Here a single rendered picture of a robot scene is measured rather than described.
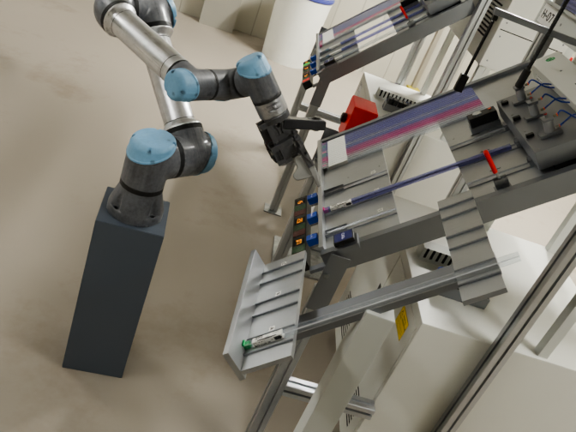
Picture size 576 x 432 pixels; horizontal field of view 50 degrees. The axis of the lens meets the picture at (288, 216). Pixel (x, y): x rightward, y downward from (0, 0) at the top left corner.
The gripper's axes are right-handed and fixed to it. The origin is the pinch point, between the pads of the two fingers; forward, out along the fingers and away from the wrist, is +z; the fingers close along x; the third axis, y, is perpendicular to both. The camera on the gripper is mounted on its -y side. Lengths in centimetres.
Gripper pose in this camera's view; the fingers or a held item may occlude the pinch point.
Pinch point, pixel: (311, 177)
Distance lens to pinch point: 163.0
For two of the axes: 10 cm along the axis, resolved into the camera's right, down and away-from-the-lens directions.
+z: 3.9, 8.0, 4.5
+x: 3.1, 3.5, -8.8
